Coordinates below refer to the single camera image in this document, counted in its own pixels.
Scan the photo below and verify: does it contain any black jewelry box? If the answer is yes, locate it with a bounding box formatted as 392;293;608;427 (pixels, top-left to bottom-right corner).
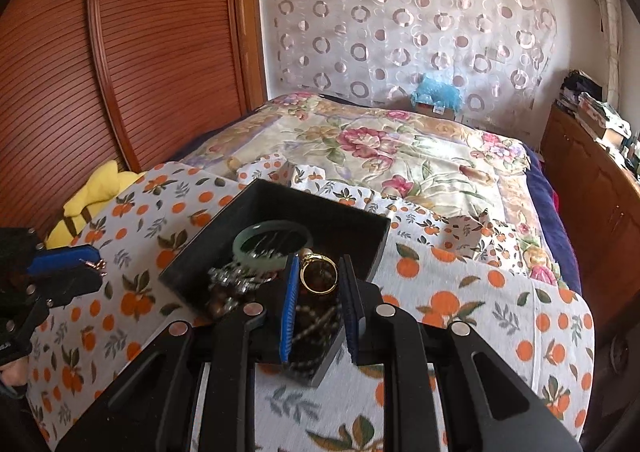
159;178;392;387

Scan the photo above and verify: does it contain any blue plush toy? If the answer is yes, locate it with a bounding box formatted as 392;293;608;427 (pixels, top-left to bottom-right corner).
411;73;467;113

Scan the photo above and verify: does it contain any orange fruit print cloth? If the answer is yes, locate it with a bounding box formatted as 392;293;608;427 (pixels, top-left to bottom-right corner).
25;152;597;452

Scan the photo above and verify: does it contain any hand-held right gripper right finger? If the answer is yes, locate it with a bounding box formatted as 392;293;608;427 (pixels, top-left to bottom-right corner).
338;255;586;452

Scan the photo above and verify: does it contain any floral quilt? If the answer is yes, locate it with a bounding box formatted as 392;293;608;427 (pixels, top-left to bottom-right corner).
184;92;572;285

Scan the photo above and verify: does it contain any pile of books and papers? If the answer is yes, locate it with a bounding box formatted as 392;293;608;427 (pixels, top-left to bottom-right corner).
555;70;640;179

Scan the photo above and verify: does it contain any green jade bangle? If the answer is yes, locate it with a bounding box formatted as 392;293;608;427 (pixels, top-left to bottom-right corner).
232;221;315;274

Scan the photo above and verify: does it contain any small cardboard box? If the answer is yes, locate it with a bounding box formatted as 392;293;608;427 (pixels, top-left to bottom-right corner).
417;102;459;121

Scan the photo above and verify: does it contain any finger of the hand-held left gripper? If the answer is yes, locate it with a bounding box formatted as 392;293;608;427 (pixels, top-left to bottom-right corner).
27;244;99;276
29;261;109;309

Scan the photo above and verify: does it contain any brown wooden cabinet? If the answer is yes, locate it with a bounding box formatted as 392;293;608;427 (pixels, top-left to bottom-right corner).
540;102;640;335

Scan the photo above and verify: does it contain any gold ring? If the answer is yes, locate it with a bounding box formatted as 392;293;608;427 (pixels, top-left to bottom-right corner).
299;252;342;294

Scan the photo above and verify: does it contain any dark blue blanket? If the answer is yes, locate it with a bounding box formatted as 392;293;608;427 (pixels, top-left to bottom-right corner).
520;142;584;294

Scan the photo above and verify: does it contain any white pearl bracelet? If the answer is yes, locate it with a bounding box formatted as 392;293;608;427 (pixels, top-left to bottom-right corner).
207;261;262;319

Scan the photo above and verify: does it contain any yellow plush toy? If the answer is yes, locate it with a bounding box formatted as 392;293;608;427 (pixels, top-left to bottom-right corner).
45;161;147;251

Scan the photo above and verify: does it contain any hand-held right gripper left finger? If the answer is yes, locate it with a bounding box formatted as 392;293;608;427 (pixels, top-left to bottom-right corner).
55;252;302;452

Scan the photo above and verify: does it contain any person's left hand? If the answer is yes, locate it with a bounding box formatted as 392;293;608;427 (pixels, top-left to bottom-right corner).
0;357;34;399

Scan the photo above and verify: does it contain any sheer circle pattern curtain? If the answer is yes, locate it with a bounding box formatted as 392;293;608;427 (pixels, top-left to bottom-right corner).
257;0;559;114

